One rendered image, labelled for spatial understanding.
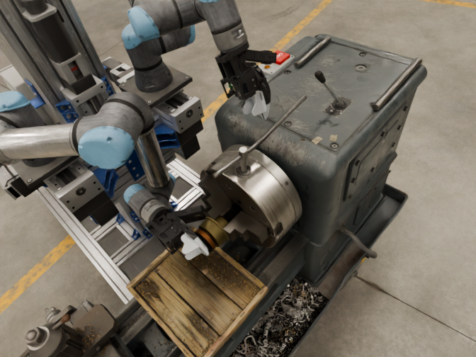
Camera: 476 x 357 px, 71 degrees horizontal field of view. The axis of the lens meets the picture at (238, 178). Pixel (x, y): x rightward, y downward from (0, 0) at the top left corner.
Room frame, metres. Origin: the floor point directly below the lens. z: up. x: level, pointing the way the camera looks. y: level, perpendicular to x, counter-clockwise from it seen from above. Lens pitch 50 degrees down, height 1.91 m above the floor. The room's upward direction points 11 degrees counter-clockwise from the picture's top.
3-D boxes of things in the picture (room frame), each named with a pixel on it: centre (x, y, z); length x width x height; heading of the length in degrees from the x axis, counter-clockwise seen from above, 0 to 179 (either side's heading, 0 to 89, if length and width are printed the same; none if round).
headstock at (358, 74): (0.88, -0.32, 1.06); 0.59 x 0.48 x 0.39; 128
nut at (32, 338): (0.29, 0.52, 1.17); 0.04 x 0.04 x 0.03
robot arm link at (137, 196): (0.69, 0.32, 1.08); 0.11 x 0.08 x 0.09; 37
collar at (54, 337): (0.29, 0.52, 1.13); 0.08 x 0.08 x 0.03
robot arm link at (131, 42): (1.23, 0.25, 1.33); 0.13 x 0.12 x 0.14; 108
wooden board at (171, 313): (0.44, 0.20, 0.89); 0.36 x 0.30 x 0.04; 38
